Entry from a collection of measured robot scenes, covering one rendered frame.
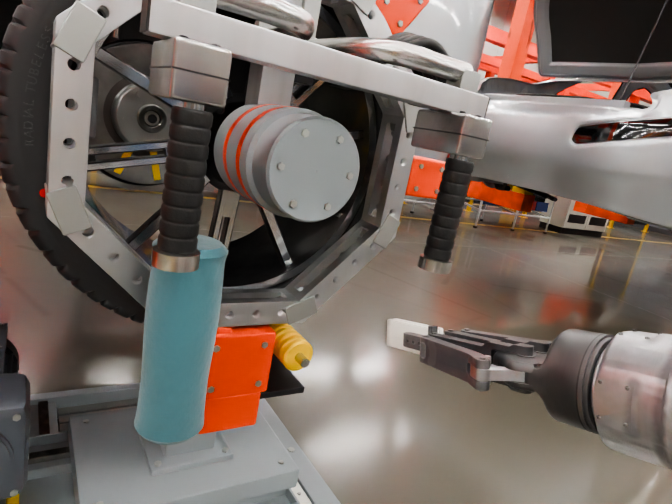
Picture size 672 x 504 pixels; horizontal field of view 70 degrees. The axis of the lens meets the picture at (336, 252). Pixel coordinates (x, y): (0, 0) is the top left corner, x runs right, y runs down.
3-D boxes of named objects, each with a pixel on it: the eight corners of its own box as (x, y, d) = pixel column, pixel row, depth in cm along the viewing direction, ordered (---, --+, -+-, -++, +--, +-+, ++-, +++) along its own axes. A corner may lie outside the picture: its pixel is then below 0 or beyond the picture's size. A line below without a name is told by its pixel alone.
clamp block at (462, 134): (435, 151, 69) (444, 113, 67) (484, 160, 61) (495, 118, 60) (408, 145, 66) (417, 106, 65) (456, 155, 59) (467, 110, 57)
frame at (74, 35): (359, 306, 96) (422, 13, 83) (378, 320, 91) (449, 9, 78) (37, 319, 66) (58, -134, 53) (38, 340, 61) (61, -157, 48)
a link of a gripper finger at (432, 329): (536, 391, 41) (527, 395, 40) (432, 362, 49) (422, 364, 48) (538, 345, 41) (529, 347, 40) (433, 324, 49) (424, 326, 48)
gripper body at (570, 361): (639, 330, 39) (531, 314, 46) (589, 342, 34) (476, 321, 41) (634, 423, 39) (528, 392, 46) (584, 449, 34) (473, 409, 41)
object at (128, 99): (198, 192, 128) (222, 68, 122) (206, 198, 122) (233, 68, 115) (60, 168, 110) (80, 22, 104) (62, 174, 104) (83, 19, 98)
